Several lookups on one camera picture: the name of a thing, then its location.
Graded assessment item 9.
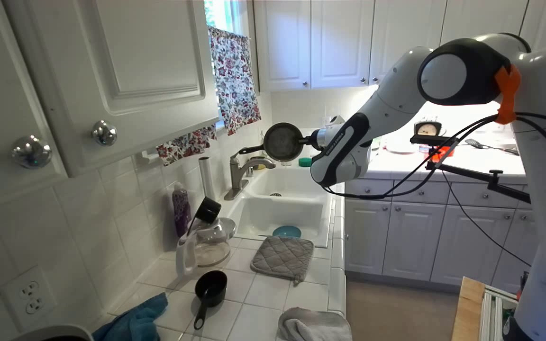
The black frying pan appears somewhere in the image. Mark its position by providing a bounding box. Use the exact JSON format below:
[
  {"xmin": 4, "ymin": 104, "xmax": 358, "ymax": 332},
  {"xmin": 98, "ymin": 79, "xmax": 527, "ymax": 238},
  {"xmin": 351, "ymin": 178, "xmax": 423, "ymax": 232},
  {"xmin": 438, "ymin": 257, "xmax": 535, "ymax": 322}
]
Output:
[{"xmin": 237, "ymin": 122, "xmax": 306, "ymax": 162}]

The white sink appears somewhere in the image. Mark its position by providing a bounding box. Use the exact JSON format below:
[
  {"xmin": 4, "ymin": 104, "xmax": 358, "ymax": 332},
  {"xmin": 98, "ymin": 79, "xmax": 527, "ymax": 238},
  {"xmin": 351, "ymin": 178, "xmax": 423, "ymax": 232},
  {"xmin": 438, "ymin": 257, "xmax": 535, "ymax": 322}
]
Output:
[{"xmin": 227, "ymin": 166, "xmax": 334, "ymax": 250}]

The white paper towel roll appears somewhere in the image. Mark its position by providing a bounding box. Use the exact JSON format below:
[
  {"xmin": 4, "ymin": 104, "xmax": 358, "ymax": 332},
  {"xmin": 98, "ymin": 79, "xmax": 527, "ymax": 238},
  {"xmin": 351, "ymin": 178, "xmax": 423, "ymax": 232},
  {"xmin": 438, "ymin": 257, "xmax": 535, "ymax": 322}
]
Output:
[{"xmin": 198, "ymin": 156, "xmax": 217, "ymax": 200}]

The grey quilted pot holder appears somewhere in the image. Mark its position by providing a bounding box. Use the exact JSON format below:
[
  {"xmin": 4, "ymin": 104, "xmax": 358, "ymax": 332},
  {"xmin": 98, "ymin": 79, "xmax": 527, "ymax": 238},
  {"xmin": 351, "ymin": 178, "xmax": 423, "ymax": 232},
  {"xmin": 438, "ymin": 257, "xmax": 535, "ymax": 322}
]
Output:
[{"xmin": 250, "ymin": 235, "xmax": 315, "ymax": 286}]

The small black pot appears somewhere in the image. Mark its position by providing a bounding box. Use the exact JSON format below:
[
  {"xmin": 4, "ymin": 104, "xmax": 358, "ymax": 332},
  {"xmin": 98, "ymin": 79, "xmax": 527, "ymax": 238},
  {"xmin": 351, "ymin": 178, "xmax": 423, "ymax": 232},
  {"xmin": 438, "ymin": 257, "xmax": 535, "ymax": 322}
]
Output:
[{"xmin": 193, "ymin": 270, "xmax": 229, "ymax": 331}]

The grey towel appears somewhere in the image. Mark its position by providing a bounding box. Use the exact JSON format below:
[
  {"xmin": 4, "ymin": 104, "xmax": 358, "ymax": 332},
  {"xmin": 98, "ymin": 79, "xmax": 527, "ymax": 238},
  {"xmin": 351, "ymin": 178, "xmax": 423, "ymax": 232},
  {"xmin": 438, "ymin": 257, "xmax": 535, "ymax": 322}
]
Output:
[{"xmin": 277, "ymin": 306, "xmax": 353, "ymax": 341}]

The blue towel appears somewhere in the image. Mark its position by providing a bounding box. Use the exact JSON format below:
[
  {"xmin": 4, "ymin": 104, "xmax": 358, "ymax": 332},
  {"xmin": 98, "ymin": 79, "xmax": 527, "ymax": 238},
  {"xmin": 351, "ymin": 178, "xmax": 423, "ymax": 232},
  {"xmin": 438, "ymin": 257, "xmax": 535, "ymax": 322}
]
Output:
[{"xmin": 91, "ymin": 292, "xmax": 169, "ymax": 341}]

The white drawer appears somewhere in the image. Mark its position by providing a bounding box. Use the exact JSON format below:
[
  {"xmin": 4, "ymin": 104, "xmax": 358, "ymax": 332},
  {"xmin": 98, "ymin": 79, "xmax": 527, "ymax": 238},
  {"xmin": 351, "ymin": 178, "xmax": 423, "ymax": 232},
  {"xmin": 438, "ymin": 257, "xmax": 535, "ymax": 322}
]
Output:
[
  {"xmin": 345, "ymin": 179, "xmax": 391, "ymax": 198},
  {"xmin": 451, "ymin": 184, "xmax": 524, "ymax": 210},
  {"xmin": 391, "ymin": 180, "xmax": 451, "ymax": 205}
]

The silver tap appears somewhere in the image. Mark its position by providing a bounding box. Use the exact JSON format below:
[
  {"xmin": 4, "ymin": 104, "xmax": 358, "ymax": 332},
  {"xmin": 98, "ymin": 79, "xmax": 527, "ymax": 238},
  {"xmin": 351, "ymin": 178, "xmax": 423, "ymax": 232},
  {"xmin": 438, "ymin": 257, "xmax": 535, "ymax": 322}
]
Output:
[{"xmin": 224, "ymin": 154, "xmax": 277, "ymax": 201}]

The white plate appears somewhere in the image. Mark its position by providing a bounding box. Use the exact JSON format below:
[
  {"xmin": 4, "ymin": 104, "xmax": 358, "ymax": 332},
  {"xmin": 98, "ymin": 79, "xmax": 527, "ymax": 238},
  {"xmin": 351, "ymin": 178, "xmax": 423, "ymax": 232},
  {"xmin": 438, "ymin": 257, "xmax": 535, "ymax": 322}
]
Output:
[{"xmin": 385, "ymin": 139, "xmax": 419, "ymax": 154}]

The blue plate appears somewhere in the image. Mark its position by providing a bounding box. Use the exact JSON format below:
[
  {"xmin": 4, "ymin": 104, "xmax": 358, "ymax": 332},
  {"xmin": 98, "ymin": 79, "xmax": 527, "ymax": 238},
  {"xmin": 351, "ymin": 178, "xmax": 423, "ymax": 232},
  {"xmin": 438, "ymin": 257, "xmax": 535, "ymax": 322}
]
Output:
[{"xmin": 272, "ymin": 225, "xmax": 302, "ymax": 239}]

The long floral curtain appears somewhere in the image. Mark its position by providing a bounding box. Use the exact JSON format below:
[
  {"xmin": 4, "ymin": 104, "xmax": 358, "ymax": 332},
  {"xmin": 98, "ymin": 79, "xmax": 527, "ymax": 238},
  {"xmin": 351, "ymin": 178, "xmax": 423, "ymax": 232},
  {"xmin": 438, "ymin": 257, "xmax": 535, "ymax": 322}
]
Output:
[{"xmin": 208, "ymin": 26, "xmax": 262, "ymax": 137}]

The white base cabinet door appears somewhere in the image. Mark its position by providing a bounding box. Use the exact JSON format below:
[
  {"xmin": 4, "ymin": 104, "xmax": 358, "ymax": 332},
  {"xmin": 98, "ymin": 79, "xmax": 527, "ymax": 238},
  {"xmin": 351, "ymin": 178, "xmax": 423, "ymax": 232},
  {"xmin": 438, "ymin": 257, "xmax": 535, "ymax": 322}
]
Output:
[
  {"xmin": 382, "ymin": 202, "xmax": 450, "ymax": 281},
  {"xmin": 344, "ymin": 198, "xmax": 393, "ymax": 276},
  {"xmin": 431, "ymin": 206, "xmax": 516, "ymax": 287},
  {"xmin": 491, "ymin": 209, "xmax": 540, "ymax": 294}
]

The toaster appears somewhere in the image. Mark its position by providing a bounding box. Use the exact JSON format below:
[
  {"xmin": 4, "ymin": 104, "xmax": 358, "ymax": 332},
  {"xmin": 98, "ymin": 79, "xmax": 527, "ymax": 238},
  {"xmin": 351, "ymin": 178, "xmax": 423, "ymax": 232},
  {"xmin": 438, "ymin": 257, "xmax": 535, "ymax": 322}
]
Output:
[{"xmin": 413, "ymin": 120, "xmax": 445, "ymax": 138}]

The short floral curtain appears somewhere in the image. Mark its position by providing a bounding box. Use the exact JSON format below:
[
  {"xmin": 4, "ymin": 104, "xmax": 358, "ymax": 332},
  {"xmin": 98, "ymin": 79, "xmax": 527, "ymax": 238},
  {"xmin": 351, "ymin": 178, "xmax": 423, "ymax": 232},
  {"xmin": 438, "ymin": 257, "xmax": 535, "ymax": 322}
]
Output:
[{"xmin": 155, "ymin": 124, "xmax": 218, "ymax": 167}]

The glass coffee carafe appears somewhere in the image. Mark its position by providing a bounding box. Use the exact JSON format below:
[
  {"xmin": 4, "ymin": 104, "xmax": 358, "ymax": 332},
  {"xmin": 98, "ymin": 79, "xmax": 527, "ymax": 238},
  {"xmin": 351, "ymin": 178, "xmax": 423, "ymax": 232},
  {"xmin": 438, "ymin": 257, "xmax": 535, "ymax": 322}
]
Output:
[{"xmin": 175, "ymin": 196, "xmax": 237, "ymax": 278}]

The purple soap bottle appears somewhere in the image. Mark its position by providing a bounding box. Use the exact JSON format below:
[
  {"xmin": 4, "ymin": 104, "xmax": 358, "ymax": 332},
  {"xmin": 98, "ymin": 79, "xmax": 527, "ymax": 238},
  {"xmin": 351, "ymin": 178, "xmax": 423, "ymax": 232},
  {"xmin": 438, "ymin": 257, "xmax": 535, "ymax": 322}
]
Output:
[{"xmin": 172, "ymin": 182, "xmax": 192, "ymax": 238}]

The window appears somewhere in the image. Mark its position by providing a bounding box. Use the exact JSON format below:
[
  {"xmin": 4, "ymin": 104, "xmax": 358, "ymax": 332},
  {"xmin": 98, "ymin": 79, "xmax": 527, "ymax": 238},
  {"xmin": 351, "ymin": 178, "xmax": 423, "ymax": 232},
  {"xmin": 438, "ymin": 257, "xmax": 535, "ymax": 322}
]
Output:
[{"xmin": 204, "ymin": 0, "xmax": 256, "ymax": 132}]

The black spatula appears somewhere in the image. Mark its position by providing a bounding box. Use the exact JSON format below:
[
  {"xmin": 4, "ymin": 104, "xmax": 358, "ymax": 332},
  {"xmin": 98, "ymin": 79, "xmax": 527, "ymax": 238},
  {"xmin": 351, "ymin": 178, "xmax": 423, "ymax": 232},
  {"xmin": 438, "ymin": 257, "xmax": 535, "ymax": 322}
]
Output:
[{"xmin": 464, "ymin": 138, "xmax": 520, "ymax": 156}]

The silver cabinet knob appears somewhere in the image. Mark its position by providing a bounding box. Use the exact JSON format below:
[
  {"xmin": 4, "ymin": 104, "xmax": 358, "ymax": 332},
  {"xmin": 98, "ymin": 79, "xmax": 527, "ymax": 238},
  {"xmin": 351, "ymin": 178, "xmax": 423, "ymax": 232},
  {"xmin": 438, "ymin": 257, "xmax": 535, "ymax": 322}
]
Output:
[
  {"xmin": 11, "ymin": 135, "xmax": 53, "ymax": 169},
  {"xmin": 91, "ymin": 120, "xmax": 118, "ymax": 146}
]

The white round appliance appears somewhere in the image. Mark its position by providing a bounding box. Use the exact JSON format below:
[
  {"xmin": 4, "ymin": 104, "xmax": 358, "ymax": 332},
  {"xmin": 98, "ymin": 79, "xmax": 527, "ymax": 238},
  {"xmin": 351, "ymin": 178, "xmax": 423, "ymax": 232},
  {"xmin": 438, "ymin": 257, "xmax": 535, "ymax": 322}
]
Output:
[{"xmin": 9, "ymin": 324, "xmax": 95, "ymax": 341}]

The row of white wall cabinets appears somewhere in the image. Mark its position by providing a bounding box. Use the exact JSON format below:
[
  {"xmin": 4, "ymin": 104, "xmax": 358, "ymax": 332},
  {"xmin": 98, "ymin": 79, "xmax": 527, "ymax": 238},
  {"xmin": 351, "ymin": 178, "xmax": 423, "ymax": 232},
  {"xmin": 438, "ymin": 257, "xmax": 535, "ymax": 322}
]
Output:
[{"xmin": 253, "ymin": 0, "xmax": 546, "ymax": 93}]

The camera on mount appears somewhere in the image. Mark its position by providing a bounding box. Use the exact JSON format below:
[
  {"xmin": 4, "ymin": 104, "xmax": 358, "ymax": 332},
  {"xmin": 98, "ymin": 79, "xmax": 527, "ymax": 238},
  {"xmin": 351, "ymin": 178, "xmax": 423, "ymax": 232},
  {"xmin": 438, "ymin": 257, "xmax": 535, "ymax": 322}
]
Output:
[{"xmin": 410, "ymin": 134, "xmax": 532, "ymax": 205}]

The black cable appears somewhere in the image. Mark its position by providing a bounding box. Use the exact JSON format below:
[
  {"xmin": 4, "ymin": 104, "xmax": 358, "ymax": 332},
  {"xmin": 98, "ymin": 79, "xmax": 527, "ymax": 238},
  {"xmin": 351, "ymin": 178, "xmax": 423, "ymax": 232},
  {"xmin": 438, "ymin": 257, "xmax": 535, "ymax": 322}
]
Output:
[{"xmin": 441, "ymin": 168, "xmax": 533, "ymax": 267}]

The white wall cabinet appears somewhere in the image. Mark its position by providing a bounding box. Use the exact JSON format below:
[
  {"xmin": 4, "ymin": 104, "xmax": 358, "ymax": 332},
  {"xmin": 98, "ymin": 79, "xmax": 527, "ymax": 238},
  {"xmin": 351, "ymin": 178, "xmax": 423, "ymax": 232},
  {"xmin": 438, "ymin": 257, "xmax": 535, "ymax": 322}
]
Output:
[{"xmin": 0, "ymin": 0, "xmax": 220, "ymax": 216}]

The white wall socket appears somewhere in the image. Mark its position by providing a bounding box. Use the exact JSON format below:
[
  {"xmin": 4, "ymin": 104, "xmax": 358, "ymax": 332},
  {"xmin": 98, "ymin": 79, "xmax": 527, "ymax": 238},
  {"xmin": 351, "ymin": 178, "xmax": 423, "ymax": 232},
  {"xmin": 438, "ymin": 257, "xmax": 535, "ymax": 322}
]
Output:
[{"xmin": 0, "ymin": 266, "xmax": 58, "ymax": 331}]

